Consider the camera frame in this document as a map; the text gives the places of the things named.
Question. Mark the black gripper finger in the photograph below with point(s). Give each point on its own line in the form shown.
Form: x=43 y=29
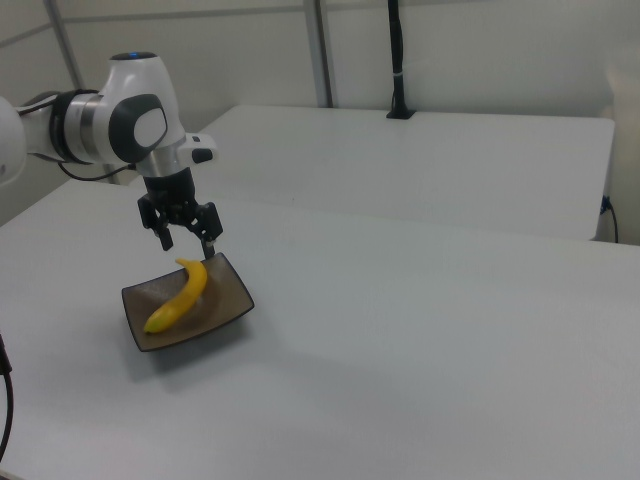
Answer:
x=164 y=235
x=207 y=225

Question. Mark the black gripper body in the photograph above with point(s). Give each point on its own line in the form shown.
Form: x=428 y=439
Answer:
x=170 y=195

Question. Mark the yellow banana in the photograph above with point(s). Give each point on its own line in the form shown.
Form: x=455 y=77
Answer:
x=182 y=300

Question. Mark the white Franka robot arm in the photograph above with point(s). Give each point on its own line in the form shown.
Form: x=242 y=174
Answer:
x=130 y=110

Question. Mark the brown square ceramic plate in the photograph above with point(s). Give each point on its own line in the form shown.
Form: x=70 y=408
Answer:
x=210 y=305

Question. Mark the black pole with base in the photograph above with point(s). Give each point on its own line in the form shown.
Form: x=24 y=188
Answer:
x=398 y=75

